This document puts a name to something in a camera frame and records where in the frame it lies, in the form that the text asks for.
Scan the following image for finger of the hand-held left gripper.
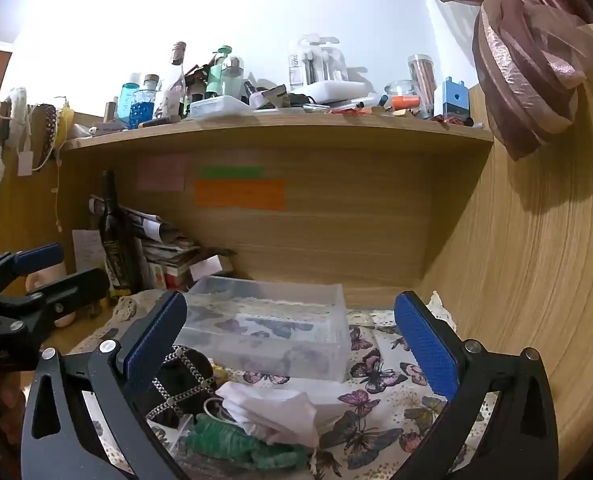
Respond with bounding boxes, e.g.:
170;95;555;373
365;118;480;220
0;267;111;343
0;243;65;292

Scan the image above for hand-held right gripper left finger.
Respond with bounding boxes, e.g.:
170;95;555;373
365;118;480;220
20;290;192;480

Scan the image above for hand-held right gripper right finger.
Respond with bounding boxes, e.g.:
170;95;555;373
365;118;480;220
394;290;560;480

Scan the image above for black pouch with silver chain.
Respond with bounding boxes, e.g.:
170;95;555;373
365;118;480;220
144;347;217;428

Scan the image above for clear plastic storage box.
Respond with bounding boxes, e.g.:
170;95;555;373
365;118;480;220
174;275;352;383

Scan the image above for green knitted cloth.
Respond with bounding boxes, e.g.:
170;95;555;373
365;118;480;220
184;415;308;472

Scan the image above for white tissue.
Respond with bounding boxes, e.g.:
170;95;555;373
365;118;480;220
204;381;321;450

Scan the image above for beige round object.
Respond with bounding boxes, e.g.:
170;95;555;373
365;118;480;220
25;262;80;328

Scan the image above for white paper note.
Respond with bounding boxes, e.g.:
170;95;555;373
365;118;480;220
71;229;104;277

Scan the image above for white lace doily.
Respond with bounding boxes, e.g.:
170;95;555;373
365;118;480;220
94;294;152;343

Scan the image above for dark wine bottle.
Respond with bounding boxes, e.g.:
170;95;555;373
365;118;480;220
99;170;140;298

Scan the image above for butterfly printed cloth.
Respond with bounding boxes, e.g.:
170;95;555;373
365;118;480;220
69;307;497;480

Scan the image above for small pink paper note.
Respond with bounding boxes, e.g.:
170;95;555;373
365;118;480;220
189;256;223;282

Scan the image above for stack of magazines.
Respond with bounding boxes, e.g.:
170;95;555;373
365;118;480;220
89;195;237;291

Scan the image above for dark beaded headband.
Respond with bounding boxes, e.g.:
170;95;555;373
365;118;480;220
30;103;60;171

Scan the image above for pink sticky note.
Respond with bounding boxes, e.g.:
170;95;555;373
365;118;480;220
136;155;186;192

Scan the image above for orange sticky note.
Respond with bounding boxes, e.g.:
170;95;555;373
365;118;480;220
194;179;287;212

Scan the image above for blue liquid bottle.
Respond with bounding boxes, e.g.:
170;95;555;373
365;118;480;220
116;74;142;123

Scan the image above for blue bead jar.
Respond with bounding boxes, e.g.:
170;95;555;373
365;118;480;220
128;75;160;130

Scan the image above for green sticky note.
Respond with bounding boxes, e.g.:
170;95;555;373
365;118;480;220
200;166;264;180

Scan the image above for clear bottle with cork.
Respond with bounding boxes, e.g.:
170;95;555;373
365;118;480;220
152;41;187;121

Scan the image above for clear lidded plastic container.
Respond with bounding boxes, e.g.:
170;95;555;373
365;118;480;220
189;96;253;121

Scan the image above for blue box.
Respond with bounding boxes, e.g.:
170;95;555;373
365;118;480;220
441;76;471;123

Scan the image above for wooden shelf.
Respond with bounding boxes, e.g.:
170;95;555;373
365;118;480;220
59;109;495;152

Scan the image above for green pump bottle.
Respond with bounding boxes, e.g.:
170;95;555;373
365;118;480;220
205;46;232;100

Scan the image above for round glass jar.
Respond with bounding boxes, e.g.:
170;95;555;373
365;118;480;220
384;80;420;111

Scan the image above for clear bottle with silver cap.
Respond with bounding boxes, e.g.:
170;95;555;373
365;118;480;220
220;56;246;98

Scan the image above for tall clear copper jar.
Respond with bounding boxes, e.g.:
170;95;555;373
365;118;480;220
407;54;437;120

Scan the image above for white tray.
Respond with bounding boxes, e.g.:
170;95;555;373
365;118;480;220
305;80;370;105

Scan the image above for clear blister pack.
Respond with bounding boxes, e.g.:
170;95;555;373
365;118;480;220
289;35;350;87

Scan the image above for pink tied curtain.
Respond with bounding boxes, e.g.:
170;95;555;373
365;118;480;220
387;0;593;162

